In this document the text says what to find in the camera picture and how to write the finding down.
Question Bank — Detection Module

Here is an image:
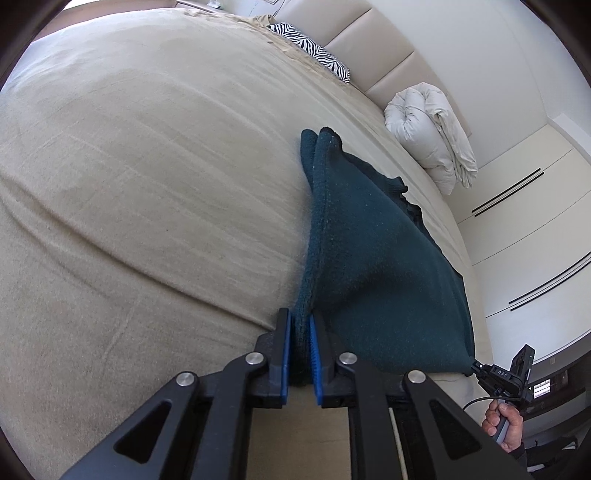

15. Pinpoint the zebra print pillow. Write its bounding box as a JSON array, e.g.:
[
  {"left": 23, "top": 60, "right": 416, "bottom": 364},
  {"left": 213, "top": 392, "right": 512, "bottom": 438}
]
[{"left": 267, "top": 22, "right": 352, "bottom": 85}]

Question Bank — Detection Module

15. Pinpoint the beige padded headboard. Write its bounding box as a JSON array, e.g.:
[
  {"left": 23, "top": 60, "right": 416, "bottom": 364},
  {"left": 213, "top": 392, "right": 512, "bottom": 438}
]
[{"left": 272, "top": 0, "right": 472, "bottom": 139}]

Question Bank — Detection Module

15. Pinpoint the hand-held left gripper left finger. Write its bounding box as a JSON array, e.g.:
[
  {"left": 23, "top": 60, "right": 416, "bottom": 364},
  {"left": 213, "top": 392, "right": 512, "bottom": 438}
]
[{"left": 60, "top": 308, "right": 293, "bottom": 480}]

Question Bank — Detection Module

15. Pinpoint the bed with beige sheet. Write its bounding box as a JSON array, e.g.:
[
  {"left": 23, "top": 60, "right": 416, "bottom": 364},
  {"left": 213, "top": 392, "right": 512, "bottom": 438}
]
[{"left": 0, "top": 0, "right": 495, "bottom": 480}]

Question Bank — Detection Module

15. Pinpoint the person's right hand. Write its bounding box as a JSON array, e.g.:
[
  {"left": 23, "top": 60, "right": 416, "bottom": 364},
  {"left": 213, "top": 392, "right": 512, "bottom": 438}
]
[{"left": 482, "top": 399, "right": 525, "bottom": 454}]

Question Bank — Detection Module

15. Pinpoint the folded white duvet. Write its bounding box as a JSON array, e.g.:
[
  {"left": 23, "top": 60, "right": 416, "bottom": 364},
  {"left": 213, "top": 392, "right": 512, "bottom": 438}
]
[{"left": 384, "top": 83, "right": 478, "bottom": 197}]

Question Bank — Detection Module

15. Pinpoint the dark green sweater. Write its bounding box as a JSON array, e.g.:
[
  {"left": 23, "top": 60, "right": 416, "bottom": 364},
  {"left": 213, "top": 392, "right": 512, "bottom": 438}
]
[{"left": 290, "top": 127, "right": 477, "bottom": 386}]

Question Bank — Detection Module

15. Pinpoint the black cable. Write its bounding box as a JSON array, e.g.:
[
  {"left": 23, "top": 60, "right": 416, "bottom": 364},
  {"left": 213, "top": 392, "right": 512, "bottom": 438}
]
[{"left": 462, "top": 390, "right": 504, "bottom": 411}]

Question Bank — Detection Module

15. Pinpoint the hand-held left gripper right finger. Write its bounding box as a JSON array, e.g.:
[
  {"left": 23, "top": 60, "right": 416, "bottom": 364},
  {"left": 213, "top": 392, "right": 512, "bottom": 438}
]
[{"left": 308, "top": 314, "right": 532, "bottom": 480}]

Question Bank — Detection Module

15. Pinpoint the white wardrobe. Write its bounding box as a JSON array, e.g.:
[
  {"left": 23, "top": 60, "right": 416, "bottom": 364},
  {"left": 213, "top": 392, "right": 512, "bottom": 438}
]
[{"left": 455, "top": 115, "right": 591, "bottom": 365}]

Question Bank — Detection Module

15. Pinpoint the person's right forearm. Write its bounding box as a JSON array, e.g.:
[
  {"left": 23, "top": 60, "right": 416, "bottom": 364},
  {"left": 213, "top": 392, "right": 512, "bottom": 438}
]
[{"left": 521, "top": 436, "right": 591, "bottom": 476}]

